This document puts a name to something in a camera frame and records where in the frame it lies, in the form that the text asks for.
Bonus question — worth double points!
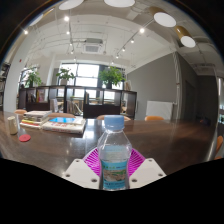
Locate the ceiling air conditioner unit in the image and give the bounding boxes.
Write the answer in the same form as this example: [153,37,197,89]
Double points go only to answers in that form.
[82,38,104,54]

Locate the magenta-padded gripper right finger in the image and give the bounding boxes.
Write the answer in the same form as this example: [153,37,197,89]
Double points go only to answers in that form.
[128,148,167,190]

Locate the blue-covered book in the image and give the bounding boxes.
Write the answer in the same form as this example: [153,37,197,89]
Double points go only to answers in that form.
[49,116,84,124]

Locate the potted green plant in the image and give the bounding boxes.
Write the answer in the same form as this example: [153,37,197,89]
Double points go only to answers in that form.
[23,70,43,88]
[98,65,126,90]
[55,67,76,86]

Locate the clear blue-capped water bottle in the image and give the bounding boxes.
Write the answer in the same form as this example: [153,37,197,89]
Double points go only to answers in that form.
[96,114,133,192]

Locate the tall dark bookshelf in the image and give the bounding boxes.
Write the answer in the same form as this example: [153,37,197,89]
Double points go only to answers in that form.
[0,61,11,111]

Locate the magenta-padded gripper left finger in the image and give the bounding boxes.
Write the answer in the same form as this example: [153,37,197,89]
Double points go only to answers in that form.
[62,148,102,190]

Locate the flat round red coaster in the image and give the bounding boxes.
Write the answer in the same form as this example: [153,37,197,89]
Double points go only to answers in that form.
[18,133,32,143]

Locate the ceiling lights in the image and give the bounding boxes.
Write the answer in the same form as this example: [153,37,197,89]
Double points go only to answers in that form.
[23,0,197,59]

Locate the white board panel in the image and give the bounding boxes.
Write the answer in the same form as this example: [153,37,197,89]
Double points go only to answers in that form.
[145,100,174,121]

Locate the cream paper cup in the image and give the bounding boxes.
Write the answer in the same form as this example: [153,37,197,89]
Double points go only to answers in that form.
[7,115,19,136]

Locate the stack of books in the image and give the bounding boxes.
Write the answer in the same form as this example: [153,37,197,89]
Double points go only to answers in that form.
[19,110,53,130]

